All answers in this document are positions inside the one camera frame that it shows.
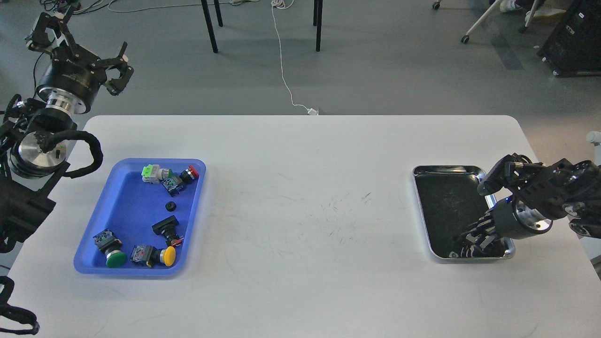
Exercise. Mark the green mushroom push button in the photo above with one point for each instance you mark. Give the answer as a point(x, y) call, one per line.
point(109, 245)

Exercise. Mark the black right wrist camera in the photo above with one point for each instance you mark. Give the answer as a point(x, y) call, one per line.
point(493, 181)

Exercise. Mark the green white push button switch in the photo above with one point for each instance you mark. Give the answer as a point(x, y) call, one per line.
point(155, 174)

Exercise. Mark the black table leg left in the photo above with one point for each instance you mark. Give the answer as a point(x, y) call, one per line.
point(209, 23)

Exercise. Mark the silver metal tray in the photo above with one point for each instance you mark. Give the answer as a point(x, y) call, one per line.
point(449, 203)

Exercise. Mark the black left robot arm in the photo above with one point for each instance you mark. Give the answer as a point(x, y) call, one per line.
point(40, 142)

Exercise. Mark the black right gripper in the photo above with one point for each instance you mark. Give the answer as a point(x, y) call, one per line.
point(510, 219)

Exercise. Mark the red push button switch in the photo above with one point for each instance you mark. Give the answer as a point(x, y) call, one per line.
point(175, 183)

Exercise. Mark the black square push button switch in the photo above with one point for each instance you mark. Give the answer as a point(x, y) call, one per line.
point(166, 228)

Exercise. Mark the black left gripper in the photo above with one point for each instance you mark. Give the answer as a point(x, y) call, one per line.
point(68, 77)

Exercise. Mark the yellow mushroom push button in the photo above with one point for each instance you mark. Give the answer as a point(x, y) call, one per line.
point(150, 255)

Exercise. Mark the blue plastic tray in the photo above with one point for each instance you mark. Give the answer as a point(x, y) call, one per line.
point(129, 207)

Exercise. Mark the black table leg right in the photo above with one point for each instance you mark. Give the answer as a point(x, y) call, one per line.
point(318, 7)

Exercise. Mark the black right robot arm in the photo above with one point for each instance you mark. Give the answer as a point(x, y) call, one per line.
point(540, 194)

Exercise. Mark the black equipment case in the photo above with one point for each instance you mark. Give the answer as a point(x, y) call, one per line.
point(573, 49)

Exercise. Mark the black table leg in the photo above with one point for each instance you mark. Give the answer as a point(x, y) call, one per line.
point(318, 7)
point(209, 23)

